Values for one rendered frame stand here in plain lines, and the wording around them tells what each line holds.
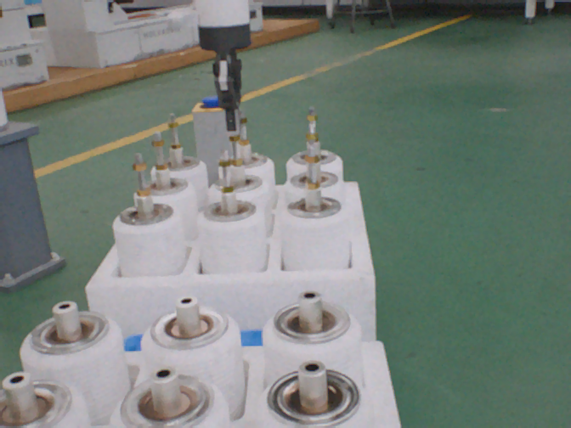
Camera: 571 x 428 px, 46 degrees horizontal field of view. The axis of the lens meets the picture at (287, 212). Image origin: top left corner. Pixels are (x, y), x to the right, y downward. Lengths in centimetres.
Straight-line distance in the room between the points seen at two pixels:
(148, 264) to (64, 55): 290
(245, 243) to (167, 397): 40
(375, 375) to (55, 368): 31
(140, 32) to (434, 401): 310
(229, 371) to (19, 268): 83
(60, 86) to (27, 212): 196
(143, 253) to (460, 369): 49
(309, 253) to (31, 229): 68
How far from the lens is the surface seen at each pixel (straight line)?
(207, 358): 64
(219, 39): 97
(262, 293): 91
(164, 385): 55
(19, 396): 59
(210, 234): 92
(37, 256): 145
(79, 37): 368
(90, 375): 68
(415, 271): 132
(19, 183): 139
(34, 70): 333
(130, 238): 94
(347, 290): 90
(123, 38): 371
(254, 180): 106
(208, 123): 130
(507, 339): 113
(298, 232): 91
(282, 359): 63
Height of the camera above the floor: 59
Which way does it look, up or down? 21 degrees down
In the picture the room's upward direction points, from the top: 4 degrees counter-clockwise
